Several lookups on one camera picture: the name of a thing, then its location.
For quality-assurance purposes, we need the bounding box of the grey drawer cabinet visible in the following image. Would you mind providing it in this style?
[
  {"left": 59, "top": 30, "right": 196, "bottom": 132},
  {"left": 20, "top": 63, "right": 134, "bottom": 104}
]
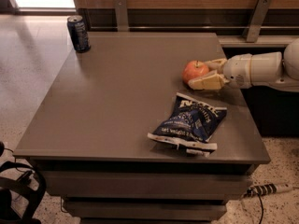
[{"left": 15, "top": 33, "right": 270, "bottom": 224}]

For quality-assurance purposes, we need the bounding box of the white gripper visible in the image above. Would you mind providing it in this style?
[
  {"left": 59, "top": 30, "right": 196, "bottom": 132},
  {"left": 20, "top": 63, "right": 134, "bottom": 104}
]
[{"left": 188, "top": 54, "right": 252, "bottom": 91}]

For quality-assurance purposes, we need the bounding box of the left metal bracket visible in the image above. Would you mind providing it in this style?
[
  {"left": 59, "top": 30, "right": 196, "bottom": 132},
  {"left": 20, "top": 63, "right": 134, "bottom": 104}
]
[{"left": 113, "top": 0, "right": 129, "bottom": 32}]

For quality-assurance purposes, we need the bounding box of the red apple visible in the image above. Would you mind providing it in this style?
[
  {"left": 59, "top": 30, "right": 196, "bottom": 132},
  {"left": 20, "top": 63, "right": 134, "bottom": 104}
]
[{"left": 182, "top": 60, "right": 209, "bottom": 84}]

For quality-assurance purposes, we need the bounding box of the right metal bracket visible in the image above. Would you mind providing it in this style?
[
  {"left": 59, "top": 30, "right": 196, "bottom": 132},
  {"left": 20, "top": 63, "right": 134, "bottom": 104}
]
[{"left": 242, "top": 0, "right": 272, "bottom": 43}]

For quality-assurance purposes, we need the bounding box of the black chair base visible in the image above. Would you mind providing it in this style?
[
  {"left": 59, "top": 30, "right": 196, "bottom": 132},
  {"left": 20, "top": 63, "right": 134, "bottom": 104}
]
[{"left": 0, "top": 141, "right": 48, "bottom": 224}]

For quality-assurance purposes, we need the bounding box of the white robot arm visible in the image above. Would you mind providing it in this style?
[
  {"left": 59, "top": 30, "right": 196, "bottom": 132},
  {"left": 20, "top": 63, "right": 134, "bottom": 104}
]
[{"left": 185, "top": 39, "right": 299, "bottom": 92}]

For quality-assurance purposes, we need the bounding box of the black power cable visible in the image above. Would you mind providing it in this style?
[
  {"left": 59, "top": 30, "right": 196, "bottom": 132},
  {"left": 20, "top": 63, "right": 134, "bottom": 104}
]
[{"left": 255, "top": 193, "right": 265, "bottom": 224}]

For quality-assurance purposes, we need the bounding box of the blue pepsi can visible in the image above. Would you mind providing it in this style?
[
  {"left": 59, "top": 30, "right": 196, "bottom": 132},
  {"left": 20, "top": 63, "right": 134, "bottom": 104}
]
[{"left": 67, "top": 15, "right": 91, "bottom": 52}]

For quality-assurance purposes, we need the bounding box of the metal bracket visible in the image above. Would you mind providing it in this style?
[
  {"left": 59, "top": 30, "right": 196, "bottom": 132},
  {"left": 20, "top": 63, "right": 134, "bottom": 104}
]
[
  {"left": 242, "top": 0, "right": 272, "bottom": 43},
  {"left": 113, "top": 0, "right": 129, "bottom": 32}
]

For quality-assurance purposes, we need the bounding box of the dark blue chip bag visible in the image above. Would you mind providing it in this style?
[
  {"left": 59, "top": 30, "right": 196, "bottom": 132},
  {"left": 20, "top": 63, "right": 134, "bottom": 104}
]
[{"left": 148, "top": 93, "right": 227, "bottom": 157}]

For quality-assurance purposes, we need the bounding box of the white power strip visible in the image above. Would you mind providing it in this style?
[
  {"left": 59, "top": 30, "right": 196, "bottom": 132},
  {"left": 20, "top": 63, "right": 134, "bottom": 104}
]
[{"left": 243, "top": 183, "right": 293, "bottom": 198}]

